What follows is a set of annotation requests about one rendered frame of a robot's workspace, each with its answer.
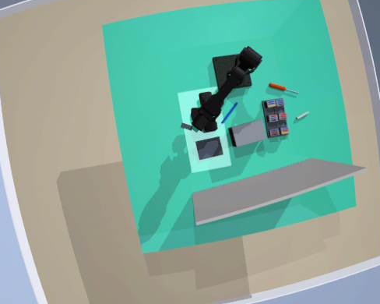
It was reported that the grey flat panel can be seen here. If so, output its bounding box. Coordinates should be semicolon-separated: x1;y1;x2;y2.
192;158;367;225

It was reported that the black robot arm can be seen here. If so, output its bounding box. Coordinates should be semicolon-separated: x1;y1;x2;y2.
191;46;262;131

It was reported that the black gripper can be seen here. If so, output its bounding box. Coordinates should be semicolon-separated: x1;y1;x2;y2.
199;91;218;132

